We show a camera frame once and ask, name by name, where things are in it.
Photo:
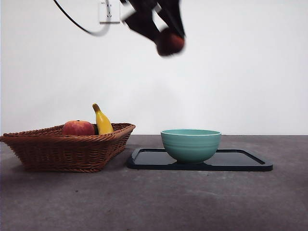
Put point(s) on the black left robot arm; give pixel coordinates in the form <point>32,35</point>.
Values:
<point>143,4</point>

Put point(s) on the dark purple plum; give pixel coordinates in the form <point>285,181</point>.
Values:
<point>172,45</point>

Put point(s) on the white wall socket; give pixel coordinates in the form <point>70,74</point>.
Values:
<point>113,16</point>

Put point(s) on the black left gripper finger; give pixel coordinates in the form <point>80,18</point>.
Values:
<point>143,24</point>
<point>174,16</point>

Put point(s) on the dark teal rectangular tray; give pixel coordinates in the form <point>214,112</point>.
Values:
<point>149,161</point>

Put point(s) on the mint green bowl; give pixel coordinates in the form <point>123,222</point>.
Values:
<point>191,146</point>

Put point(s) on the red yellow apple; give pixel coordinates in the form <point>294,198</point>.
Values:
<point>78,128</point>

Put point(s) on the yellow banana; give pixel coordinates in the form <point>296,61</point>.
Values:
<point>104,125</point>

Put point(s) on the brown wicker basket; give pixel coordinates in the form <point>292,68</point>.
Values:
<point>65,154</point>

